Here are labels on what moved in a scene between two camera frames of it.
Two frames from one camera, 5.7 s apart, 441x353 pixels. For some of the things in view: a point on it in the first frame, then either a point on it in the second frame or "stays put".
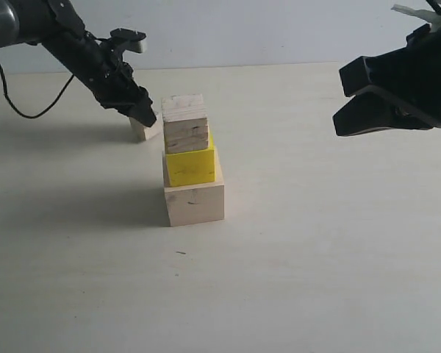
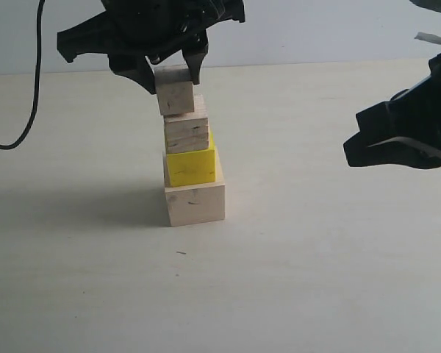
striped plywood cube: (185, 125) stays put
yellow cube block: (190, 168) stays put
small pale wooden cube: (140, 132) to (175, 89)
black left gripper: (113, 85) to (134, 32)
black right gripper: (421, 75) to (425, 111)
